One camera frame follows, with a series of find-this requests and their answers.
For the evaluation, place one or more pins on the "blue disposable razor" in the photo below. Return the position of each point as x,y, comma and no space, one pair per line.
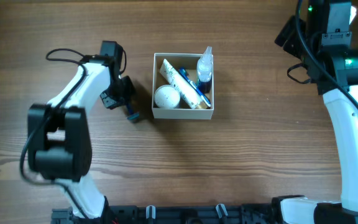
132,116

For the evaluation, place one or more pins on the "white cardboard box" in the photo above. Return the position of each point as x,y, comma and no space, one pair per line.
182,111

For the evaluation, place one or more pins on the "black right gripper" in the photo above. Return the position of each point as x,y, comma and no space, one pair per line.
289,45

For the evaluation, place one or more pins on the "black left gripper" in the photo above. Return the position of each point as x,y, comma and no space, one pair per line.
130,89

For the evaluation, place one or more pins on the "white leaf-print tube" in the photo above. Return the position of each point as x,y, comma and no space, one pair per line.
187,92

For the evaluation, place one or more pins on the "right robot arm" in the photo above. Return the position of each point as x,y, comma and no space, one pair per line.
322,43

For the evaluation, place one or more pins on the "clear spray bottle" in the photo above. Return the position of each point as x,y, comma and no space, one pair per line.
205,71

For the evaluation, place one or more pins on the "cotton swab tub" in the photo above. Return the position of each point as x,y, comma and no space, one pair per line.
167,97

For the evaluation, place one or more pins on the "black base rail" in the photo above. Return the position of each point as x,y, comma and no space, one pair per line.
221,213

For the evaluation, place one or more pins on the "blue white toothbrush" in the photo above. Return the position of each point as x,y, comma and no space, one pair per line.
184,74

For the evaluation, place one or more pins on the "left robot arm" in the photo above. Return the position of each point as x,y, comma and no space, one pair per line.
58,147

